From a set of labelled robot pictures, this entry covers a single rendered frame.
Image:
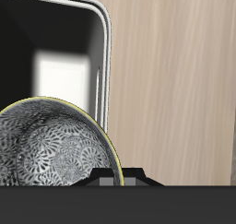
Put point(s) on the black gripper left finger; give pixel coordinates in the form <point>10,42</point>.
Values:
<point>103,175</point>

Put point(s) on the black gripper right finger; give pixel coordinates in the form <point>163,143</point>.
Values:
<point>135,176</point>

